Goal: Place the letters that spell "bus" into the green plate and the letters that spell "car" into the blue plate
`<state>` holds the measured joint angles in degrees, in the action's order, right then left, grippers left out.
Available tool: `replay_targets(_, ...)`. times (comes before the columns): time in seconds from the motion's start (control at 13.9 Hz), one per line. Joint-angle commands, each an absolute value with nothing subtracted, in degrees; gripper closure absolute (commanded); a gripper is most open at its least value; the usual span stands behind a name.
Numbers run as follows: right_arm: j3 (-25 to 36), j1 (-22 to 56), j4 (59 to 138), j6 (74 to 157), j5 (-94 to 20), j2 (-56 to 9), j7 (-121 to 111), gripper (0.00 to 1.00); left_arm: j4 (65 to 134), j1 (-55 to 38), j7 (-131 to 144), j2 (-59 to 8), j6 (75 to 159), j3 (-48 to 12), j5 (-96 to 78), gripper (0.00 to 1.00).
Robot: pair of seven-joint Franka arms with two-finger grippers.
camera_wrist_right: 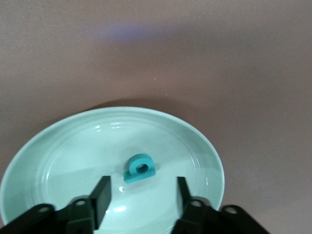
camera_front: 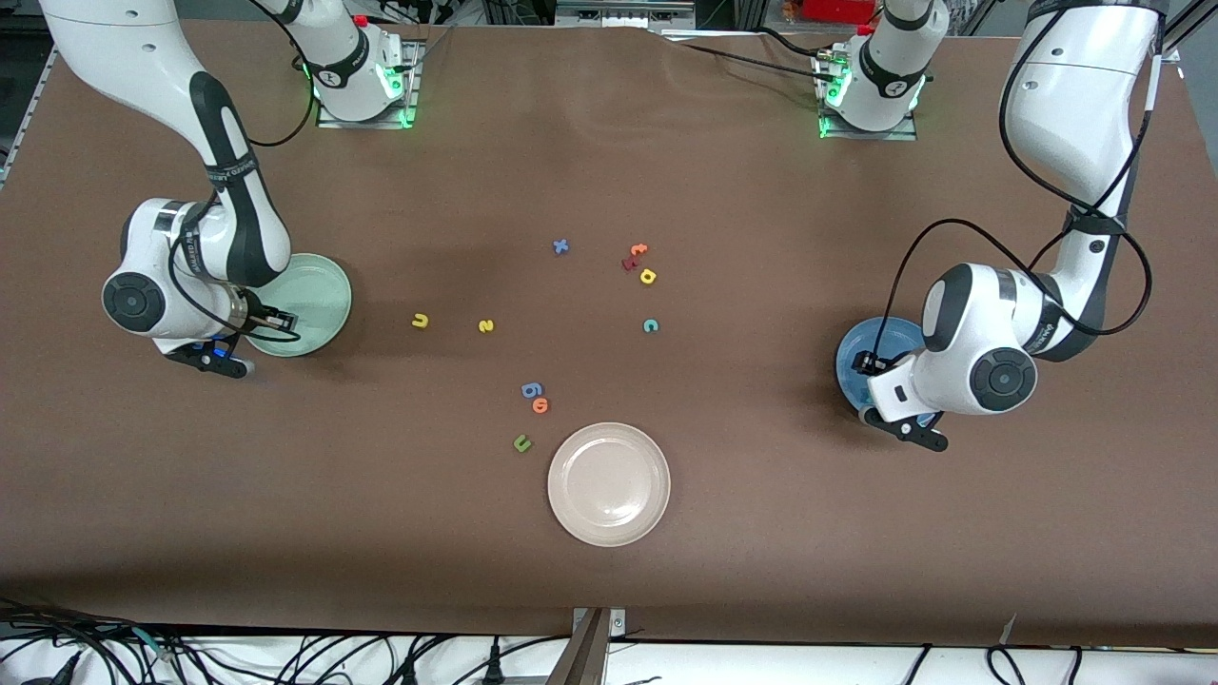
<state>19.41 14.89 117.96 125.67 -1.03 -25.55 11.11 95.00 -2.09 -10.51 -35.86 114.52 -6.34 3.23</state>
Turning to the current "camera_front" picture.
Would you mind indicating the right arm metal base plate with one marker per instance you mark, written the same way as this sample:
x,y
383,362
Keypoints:
x,y
333,122

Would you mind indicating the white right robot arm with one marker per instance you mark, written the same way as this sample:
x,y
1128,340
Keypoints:
x,y
124,57

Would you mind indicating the blue plate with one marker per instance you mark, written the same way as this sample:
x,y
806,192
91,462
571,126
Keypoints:
x,y
885,335

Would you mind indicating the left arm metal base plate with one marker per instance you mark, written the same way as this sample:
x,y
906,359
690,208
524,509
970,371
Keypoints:
x,y
894,136

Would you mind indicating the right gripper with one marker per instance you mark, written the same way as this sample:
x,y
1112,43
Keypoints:
x,y
263,319

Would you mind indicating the white paper tag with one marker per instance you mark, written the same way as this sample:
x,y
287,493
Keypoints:
x,y
1009,630

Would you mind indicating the black power plug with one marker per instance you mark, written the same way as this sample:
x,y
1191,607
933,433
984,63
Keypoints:
x,y
409,671
493,666

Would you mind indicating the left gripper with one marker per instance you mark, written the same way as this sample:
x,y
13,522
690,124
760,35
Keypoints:
x,y
873,362

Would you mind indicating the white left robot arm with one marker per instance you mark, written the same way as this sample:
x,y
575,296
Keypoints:
x,y
1075,105

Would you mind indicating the red box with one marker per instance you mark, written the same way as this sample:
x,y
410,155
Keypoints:
x,y
837,9

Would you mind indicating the grey metal frame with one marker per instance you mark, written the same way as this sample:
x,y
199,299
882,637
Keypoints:
x,y
618,14

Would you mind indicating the beige plate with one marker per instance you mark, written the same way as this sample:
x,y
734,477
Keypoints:
x,y
609,485

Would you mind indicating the aluminium frame profile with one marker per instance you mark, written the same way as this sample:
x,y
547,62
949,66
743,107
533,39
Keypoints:
x,y
1185,24

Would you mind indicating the brown table cover sheet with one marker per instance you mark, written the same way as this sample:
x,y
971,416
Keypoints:
x,y
761,533

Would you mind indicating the grey metal bracket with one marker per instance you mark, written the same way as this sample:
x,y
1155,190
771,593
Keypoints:
x,y
590,656

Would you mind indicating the pale green plate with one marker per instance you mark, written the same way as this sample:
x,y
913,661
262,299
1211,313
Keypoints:
x,y
319,304

